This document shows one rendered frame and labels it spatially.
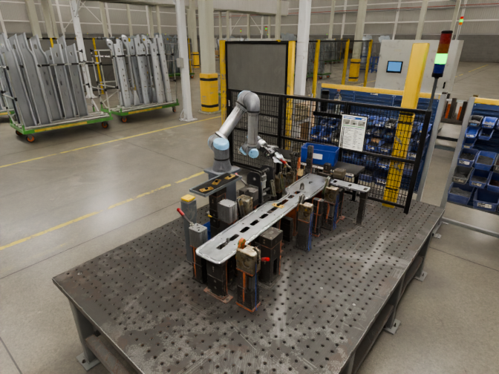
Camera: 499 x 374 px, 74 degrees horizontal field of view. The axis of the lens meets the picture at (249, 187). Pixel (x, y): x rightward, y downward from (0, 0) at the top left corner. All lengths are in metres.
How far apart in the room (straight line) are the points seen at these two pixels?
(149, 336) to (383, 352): 1.67
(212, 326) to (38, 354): 1.52
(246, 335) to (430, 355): 1.53
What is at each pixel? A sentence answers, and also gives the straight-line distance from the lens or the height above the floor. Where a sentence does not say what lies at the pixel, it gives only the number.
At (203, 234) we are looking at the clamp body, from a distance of 1.87.
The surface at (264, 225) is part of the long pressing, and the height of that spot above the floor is 1.00.
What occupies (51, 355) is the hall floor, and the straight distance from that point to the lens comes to 2.93.
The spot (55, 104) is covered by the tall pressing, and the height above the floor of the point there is 0.65.
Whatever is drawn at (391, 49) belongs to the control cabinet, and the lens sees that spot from 8.93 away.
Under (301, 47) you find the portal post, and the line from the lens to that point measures 6.66.
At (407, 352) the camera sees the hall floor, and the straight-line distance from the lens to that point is 2.84.
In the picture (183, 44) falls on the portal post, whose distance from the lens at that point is 8.96.
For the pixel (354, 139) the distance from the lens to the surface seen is 2.96.
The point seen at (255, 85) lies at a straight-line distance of 4.75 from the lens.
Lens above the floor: 2.03
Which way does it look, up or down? 24 degrees down
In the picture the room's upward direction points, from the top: straight up
